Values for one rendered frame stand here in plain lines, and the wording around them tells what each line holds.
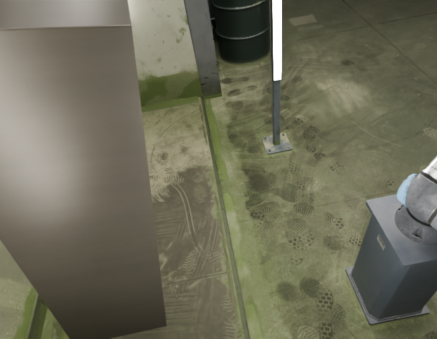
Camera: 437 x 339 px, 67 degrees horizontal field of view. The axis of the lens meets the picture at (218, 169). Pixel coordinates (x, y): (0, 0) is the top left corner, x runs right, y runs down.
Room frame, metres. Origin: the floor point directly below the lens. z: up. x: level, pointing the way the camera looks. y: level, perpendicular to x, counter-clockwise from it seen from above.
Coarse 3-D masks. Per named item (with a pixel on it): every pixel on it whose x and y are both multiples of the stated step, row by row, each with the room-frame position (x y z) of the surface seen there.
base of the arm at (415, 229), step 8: (400, 208) 0.70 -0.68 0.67; (400, 216) 0.66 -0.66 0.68; (408, 216) 0.63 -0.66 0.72; (400, 224) 0.63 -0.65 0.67; (408, 224) 0.61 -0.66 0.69; (416, 224) 0.59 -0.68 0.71; (424, 224) 0.58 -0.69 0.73; (408, 232) 0.59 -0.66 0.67; (416, 232) 0.58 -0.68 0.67; (424, 232) 0.57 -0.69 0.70; (432, 232) 0.56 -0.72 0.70; (416, 240) 0.56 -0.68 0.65; (424, 240) 0.55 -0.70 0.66; (432, 240) 0.54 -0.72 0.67
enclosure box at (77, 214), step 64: (0, 0) 0.62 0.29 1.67; (64, 0) 0.62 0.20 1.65; (0, 64) 0.50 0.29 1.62; (64, 64) 0.51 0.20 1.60; (128, 64) 0.52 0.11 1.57; (0, 128) 0.50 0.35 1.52; (64, 128) 0.51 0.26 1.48; (128, 128) 0.52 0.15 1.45; (0, 192) 0.49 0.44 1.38; (64, 192) 0.50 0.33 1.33; (128, 192) 0.51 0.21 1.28; (64, 256) 0.49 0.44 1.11; (128, 256) 0.50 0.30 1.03; (64, 320) 0.48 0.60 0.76; (128, 320) 0.49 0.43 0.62
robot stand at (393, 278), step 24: (384, 216) 0.70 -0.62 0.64; (384, 240) 0.62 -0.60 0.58; (408, 240) 0.57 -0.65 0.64; (360, 264) 0.70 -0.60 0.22; (384, 264) 0.57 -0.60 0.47; (408, 264) 0.48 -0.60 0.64; (432, 264) 0.50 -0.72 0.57; (360, 288) 0.64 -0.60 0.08; (384, 288) 0.52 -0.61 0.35; (408, 288) 0.50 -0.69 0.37; (432, 288) 0.49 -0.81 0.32; (384, 312) 0.50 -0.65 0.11; (408, 312) 0.49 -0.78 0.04
